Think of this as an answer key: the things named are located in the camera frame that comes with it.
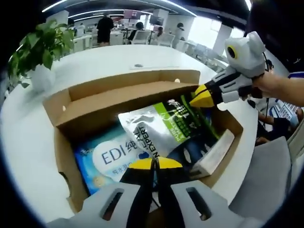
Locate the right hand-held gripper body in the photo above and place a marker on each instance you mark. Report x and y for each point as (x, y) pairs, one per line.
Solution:
(247, 57)

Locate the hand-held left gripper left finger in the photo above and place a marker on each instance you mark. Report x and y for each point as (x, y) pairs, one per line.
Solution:
(111, 204)

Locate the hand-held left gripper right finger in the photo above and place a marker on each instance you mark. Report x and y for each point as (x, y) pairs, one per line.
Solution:
(190, 204)

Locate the blue wet wipes soft pack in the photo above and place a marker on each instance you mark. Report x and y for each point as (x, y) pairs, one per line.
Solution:
(107, 156)

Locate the blue patterned soft pack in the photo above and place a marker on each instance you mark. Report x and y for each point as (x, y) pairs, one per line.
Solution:
(194, 150)

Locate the small white carton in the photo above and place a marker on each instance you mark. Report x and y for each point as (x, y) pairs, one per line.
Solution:
(213, 154)

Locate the silver green soft pouch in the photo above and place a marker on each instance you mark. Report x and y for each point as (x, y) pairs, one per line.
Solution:
(156, 128)

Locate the brown cardboard shoe box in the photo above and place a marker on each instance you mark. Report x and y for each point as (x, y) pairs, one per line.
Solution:
(95, 107)

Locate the person's right hand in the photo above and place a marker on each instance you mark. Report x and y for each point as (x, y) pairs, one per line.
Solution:
(261, 85)

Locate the blue bordered poster board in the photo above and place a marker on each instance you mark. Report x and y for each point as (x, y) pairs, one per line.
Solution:
(285, 110)

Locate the grey mesh office chair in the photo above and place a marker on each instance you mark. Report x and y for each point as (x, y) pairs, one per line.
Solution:
(263, 180)

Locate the person's beige shirt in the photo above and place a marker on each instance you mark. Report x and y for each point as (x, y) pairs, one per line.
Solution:
(298, 161)

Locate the green potted plant white pot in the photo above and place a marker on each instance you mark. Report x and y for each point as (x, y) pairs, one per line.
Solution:
(42, 47)

